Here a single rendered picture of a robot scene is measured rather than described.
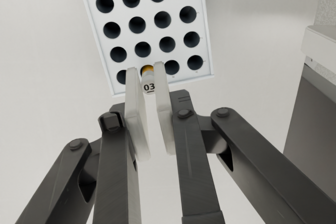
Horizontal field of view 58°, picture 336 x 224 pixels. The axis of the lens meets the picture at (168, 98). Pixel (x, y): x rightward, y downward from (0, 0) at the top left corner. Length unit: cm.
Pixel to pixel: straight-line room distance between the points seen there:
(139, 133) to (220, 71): 15
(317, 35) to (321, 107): 56
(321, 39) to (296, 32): 9
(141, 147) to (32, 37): 16
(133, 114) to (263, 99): 19
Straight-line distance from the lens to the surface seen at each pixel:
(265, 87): 31
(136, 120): 15
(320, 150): 73
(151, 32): 23
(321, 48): 21
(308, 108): 79
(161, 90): 17
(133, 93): 17
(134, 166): 16
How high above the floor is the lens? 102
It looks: 63 degrees down
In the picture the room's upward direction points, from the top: 168 degrees clockwise
